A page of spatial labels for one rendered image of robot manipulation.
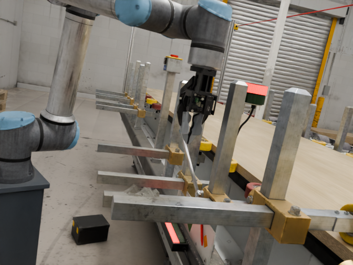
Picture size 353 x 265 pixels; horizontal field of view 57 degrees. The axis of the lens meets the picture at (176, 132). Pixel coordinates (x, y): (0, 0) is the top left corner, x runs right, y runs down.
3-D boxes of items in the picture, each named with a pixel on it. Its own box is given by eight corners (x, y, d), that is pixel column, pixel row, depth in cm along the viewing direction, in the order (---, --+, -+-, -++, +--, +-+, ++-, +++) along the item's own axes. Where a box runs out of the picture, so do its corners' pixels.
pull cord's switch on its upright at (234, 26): (214, 116, 379) (235, 19, 358) (210, 114, 393) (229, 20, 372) (220, 118, 381) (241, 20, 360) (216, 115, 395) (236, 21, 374)
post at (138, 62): (127, 116, 278) (136, 60, 269) (127, 115, 282) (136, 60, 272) (132, 117, 279) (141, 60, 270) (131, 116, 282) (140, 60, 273)
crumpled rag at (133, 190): (124, 200, 75) (126, 190, 74) (122, 188, 81) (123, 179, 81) (162, 202, 77) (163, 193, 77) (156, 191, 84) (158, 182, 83)
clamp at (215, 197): (215, 224, 80) (219, 205, 79) (198, 200, 93) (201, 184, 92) (235, 225, 82) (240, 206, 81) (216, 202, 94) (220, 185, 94)
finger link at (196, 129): (191, 148, 87) (198, 114, 85) (186, 142, 93) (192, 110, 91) (203, 149, 88) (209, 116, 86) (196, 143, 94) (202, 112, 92)
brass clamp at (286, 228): (276, 244, 55) (283, 216, 54) (241, 207, 67) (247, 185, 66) (307, 245, 56) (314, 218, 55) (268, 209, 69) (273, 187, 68)
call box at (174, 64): (165, 72, 151) (168, 55, 149) (162, 71, 157) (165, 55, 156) (179, 75, 153) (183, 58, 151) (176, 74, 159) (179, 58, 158)
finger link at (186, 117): (180, 146, 86) (187, 113, 85) (175, 141, 92) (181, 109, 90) (191, 148, 87) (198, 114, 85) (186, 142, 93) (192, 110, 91)
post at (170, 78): (152, 162, 161) (167, 71, 152) (150, 160, 165) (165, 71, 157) (161, 163, 162) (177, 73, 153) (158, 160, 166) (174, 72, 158)
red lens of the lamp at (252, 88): (249, 92, 81) (251, 83, 80) (239, 90, 86) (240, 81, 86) (270, 96, 82) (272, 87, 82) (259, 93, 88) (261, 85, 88)
